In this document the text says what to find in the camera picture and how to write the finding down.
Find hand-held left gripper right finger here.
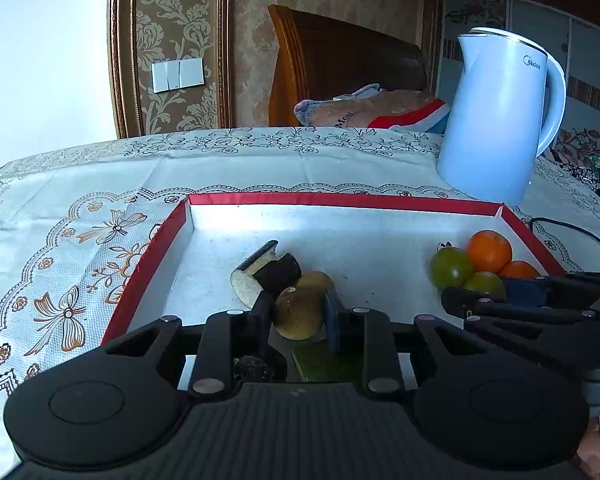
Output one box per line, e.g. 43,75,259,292
321,290,505,397

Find grey blue cloth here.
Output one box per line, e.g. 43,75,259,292
332,84,382,102

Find white floral lace tablecloth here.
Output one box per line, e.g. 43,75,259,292
0,127,600,480

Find orange tangerine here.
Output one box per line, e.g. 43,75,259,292
499,260,541,280
466,230,512,275

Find sliding door wardrobe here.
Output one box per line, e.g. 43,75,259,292
440,0,600,161

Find red shallow cardboard box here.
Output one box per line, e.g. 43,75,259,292
100,192,568,346

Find folded cloth bundle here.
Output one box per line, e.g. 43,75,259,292
295,89,451,134

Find black kettle power cord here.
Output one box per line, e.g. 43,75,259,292
527,217,600,256

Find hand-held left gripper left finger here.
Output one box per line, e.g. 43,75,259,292
102,290,277,402

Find green gourd chunk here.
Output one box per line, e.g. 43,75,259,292
291,340,366,383

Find white wall light switch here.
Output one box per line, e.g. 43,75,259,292
151,57,204,93

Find person's right hand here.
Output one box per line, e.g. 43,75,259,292
574,417,600,480

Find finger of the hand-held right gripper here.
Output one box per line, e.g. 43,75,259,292
500,271,600,307
441,286,600,377

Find gold wall moulding frame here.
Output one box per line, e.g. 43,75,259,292
107,0,231,138

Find colourful patterned cloth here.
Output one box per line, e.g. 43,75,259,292
550,130,600,196

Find green tomato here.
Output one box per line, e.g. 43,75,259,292
462,271,507,301
429,247,475,288

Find brown wooden headboard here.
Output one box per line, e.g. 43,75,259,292
267,5,428,128

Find light blue electric kettle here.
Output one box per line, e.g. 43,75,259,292
436,27,567,207

